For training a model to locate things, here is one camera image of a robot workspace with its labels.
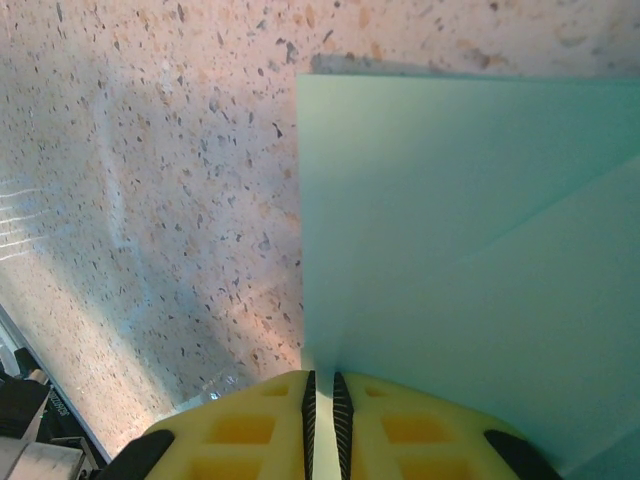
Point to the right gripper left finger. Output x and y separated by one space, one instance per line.
240 435

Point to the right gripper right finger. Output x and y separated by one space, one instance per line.
415 435

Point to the light green paper sheet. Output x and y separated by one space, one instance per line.
450 225

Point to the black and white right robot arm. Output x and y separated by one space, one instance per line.
20 400

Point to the long aluminium mounting rail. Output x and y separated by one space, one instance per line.
55 460

